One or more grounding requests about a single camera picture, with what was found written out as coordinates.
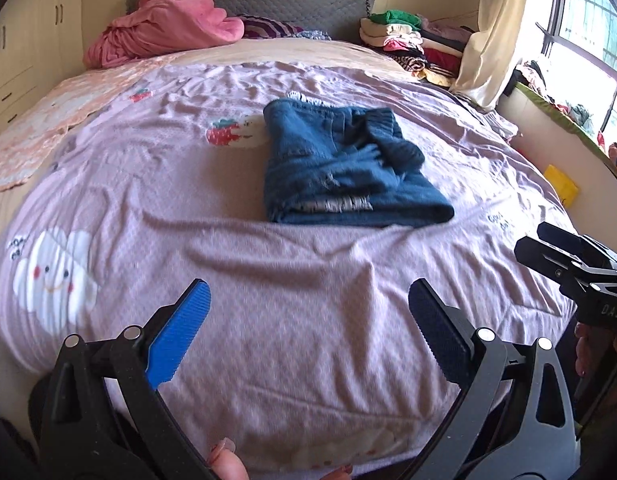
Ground blue denim pants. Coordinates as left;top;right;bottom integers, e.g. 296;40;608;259
263;98;455;228

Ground right hand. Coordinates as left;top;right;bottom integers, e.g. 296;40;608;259
574;322;617;411

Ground left hand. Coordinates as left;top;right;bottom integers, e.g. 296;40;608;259
207;435;355;480

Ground yellow bag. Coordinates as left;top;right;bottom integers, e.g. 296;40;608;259
543;165;579;208

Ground pink cloud-print quilt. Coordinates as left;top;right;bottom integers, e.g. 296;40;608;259
0;63;574;477

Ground clutter on window sill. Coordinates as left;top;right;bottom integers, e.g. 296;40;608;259
503;60;617;177

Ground cream curtain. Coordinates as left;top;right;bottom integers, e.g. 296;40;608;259
450;0;526;110

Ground peach floral bed sheet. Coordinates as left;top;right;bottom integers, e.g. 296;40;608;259
0;53;179;192

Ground stack of folded clothes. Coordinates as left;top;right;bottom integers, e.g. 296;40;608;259
359;10;474;89

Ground pink crumpled blanket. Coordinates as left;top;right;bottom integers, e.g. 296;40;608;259
83;0;244;70

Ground purple striped pillow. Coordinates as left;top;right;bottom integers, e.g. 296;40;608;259
239;15;303;39

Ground window with frame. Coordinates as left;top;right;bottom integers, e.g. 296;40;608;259
538;0;617;120

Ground cream wardrobe with handles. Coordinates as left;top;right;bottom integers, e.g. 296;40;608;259
0;0;84;134

